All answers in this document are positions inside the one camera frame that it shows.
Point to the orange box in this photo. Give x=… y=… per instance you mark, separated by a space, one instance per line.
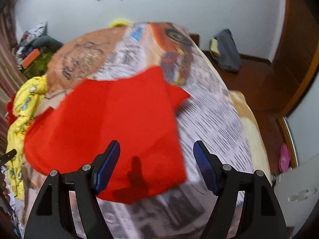
x=30 y=58

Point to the red jacket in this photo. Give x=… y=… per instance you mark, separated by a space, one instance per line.
x=138 y=112

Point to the striped brown curtain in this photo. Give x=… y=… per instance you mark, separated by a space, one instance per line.
x=11 y=77

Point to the red cloth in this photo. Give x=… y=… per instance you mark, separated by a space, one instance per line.
x=10 y=115

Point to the yellow cartoon blanket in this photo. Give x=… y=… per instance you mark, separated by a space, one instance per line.
x=26 y=102

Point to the white cabinet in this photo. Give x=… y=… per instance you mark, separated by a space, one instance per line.
x=297 y=193

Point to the brown wooden door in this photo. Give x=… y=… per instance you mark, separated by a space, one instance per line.
x=296 y=59

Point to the yellow pillow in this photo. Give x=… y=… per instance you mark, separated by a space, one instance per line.
x=119 y=23

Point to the person's left hand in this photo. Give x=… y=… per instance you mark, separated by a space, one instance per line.
x=5 y=190

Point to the newspaper print bed sheet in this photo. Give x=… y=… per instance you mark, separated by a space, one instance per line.
x=221 y=118

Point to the dark grey cloth pile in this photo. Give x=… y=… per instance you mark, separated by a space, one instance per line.
x=46 y=41

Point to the pink slipper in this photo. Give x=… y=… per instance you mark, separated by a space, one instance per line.
x=284 y=160

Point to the dark blue bag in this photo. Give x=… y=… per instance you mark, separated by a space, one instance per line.
x=224 y=52

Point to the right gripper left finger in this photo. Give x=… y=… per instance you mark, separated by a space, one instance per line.
x=51 y=215

